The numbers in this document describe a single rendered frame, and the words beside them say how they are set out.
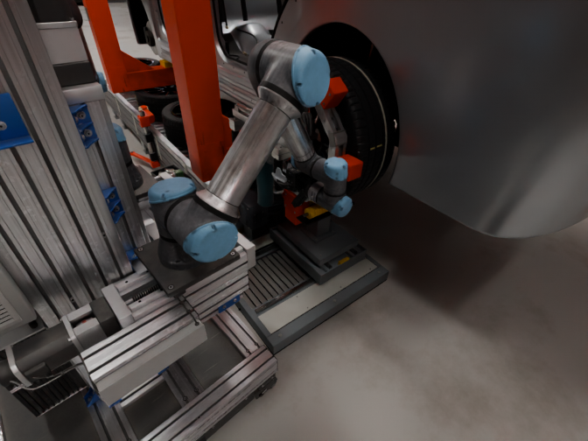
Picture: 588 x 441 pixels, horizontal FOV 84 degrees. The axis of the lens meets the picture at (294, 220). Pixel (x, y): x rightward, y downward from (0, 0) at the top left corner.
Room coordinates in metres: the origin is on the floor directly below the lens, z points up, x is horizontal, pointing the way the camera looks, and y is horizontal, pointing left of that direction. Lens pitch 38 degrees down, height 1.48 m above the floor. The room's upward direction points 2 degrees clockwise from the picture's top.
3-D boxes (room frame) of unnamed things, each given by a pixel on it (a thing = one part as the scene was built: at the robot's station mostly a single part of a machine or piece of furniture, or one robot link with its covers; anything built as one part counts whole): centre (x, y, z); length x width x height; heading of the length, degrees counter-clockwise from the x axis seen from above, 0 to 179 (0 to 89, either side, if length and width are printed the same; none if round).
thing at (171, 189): (0.69, 0.31, 0.98); 0.13 x 0.12 x 0.14; 43
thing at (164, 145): (2.68, 1.25, 0.28); 2.47 x 0.09 x 0.22; 38
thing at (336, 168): (0.94, -0.12, 0.95); 0.11 x 0.08 x 0.11; 43
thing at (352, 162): (1.18, -0.21, 0.85); 0.09 x 0.08 x 0.07; 38
